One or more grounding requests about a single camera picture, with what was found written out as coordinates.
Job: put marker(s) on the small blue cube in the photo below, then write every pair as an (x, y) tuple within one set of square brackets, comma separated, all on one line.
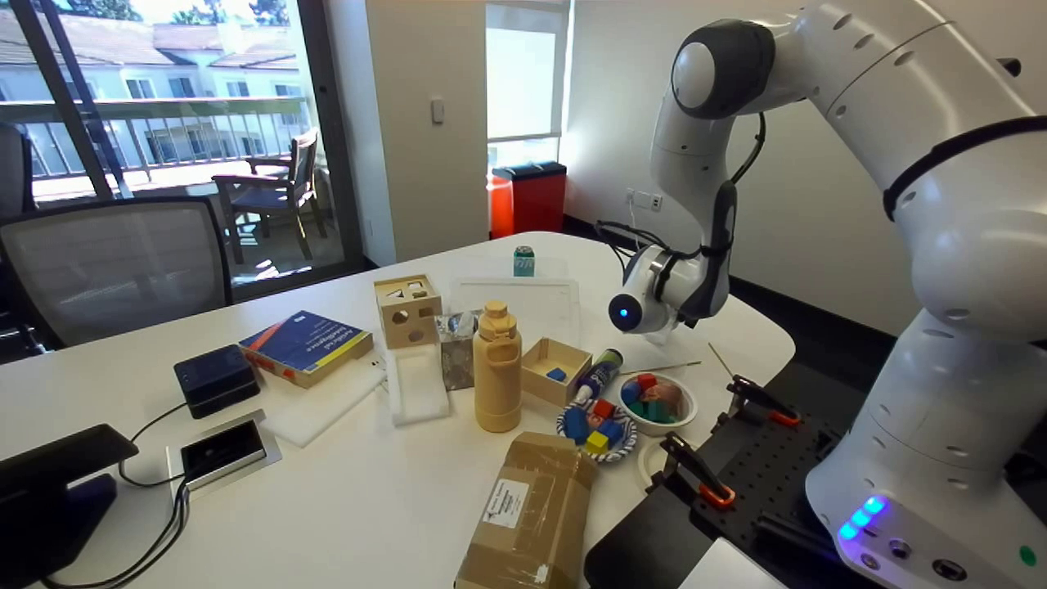
[(559, 373)]

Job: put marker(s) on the clear glass jar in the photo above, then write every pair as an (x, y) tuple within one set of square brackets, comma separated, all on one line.
[(459, 355)]

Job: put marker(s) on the white neighbouring building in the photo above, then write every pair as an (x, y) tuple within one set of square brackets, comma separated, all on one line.
[(199, 65)]

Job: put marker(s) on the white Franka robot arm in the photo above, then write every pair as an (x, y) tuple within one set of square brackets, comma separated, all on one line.
[(959, 271)]

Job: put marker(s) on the small black box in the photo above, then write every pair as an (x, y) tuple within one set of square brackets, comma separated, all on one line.
[(218, 381)]

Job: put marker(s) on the green toy block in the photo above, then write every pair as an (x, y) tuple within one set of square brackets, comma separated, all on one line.
[(663, 411)]

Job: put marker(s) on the white paper sheet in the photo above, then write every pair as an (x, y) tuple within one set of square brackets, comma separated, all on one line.
[(732, 571)]

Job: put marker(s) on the flat brown cardboard box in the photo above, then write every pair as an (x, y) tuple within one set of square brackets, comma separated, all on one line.
[(546, 510)]

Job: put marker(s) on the blue cylinder toy block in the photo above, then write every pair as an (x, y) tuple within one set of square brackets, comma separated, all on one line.
[(630, 397)]

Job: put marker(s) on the white bowl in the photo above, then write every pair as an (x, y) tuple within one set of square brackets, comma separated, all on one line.
[(657, 430)]

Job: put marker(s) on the blue green marker tube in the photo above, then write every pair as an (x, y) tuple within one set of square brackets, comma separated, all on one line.
[(601, 373)]

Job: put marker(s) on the blue and yellow book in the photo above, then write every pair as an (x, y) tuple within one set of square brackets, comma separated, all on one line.
[(311, 345)]

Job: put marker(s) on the black orange bar clamp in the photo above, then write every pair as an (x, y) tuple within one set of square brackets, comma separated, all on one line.
[(697, 473), (763, 401)]

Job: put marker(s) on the small open wooden box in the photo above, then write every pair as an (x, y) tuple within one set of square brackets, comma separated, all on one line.
[(534, 377)]

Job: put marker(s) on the white cutting board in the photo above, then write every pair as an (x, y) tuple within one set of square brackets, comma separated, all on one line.
[(316, 411)]

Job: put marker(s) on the clear acrylic tray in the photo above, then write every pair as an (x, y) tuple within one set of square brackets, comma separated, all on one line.
[(416, 386)]

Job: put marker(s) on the red cabinet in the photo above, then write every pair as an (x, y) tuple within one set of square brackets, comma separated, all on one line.
[(541, 197)]

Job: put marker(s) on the grey mesh office chair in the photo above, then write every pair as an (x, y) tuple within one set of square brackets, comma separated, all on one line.
[(116, 265)]

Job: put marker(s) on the wooden shape sorter box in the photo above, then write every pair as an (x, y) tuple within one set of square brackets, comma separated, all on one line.
[(411, 314)]

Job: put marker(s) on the balcony railing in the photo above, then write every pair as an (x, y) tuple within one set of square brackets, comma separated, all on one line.
[(175, 134)]

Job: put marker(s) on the long thin wooden stick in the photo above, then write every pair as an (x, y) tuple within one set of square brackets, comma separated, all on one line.
[(673, 364)]

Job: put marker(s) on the dark wooden patio chair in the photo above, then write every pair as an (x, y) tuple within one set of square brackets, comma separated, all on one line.
[(267, 197)]

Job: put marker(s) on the white light switch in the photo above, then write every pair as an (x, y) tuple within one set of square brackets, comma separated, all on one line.
[(435, 109)]

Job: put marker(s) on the yellow toy block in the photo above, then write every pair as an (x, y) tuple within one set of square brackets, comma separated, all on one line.
[(597, 442)]

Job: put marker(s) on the black monitor device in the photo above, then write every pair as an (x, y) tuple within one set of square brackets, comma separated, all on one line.
[(53, 502)]

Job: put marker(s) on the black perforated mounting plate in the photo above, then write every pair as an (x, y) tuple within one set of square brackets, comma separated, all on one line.
[(763, 479)]

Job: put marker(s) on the red toy block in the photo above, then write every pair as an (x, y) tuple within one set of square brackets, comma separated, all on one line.
[(646, 383), (602, 411)]

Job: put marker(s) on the tan plastic bottle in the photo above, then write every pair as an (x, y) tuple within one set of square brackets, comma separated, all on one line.
[(498, 377)]

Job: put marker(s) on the white plastic board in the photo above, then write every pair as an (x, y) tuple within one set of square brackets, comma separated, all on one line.
[(525, 314)]

